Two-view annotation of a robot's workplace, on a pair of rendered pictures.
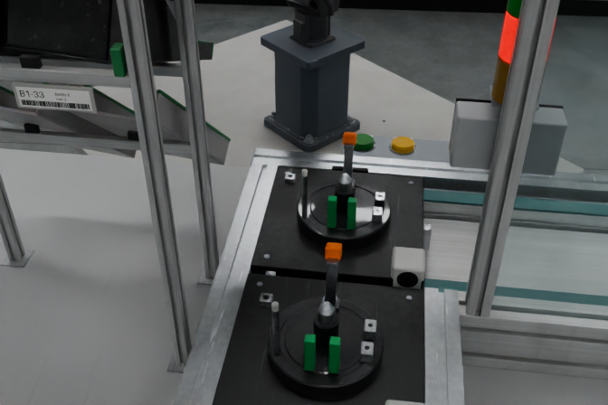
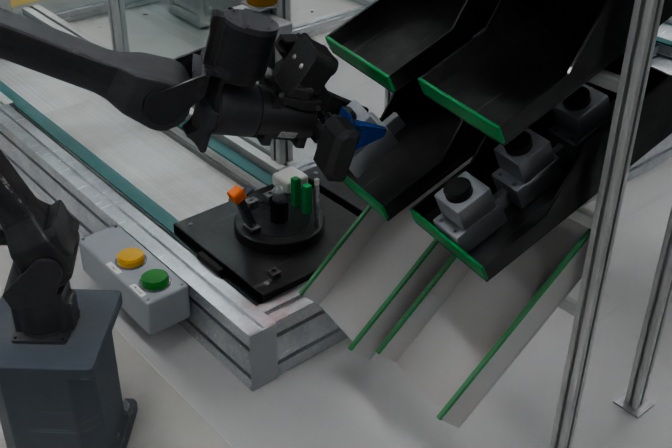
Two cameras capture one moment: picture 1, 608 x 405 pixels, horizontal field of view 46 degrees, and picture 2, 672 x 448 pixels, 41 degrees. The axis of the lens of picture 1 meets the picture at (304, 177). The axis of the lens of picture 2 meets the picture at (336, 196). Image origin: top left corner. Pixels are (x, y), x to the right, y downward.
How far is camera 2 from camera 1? 1.83 m
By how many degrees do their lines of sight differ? 102
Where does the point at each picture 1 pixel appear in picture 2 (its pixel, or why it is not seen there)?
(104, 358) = not seen: hidden behind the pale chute
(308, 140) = (126, 402)
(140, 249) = (423, 400)
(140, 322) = not seen: hidden behind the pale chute
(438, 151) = (112, 242)
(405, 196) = (212, 218)
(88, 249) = (475, 432)
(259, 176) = (286, 307)
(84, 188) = not seen: outside the picture
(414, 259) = (289, 171)
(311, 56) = (101, 297)
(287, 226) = (328, 244)
